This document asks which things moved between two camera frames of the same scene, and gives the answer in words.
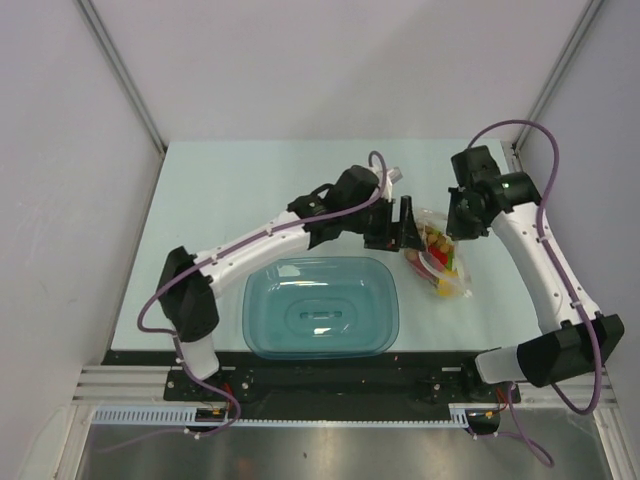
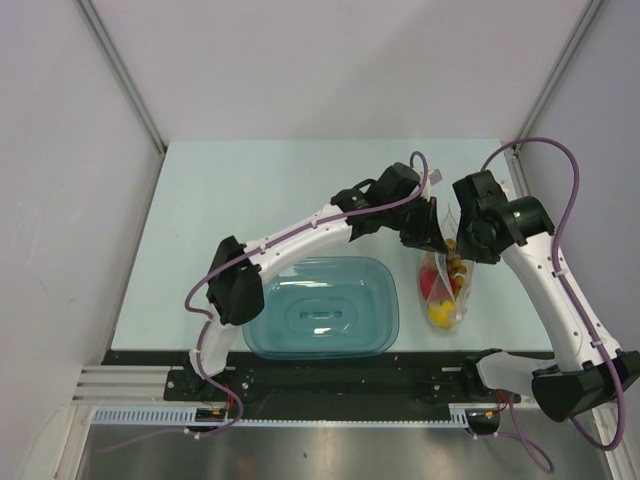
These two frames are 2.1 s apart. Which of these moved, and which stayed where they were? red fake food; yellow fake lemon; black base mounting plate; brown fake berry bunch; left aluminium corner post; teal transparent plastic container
Moved: yellow fake lemon; red fake food; brown fake berry bunch
Stayed: teal transparent plastic container; left aluminium corner post; black base mounting plate
